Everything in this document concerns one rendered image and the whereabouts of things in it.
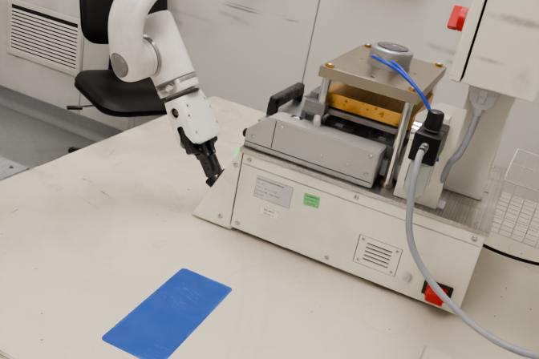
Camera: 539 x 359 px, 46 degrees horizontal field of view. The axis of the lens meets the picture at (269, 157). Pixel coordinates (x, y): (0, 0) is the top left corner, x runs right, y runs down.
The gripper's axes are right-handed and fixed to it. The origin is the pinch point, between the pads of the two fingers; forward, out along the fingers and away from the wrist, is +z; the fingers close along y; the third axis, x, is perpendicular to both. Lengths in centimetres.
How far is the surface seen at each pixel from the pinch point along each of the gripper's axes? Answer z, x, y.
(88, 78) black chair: -37, 114, 108
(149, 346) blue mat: 16.3, -6.6, -41.6
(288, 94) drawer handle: -7.5, -17.0, 9.8
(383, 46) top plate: -9.8, -38.7, 9.4
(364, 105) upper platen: -1.6, -34.0, 1.8
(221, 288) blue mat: 17.2, -7.9, -22.7
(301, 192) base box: 9.1, -19.4, -4.9
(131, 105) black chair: -20, 93, 102
